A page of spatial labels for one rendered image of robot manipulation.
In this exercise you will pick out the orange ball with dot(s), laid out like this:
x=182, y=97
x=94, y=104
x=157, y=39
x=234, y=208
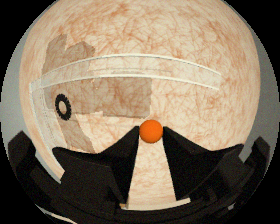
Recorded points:
x=150, y=131

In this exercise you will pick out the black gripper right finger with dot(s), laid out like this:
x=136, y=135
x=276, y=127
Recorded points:
x=190, y=164

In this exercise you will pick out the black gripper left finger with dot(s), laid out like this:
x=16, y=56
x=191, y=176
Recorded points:
x=112, y=167

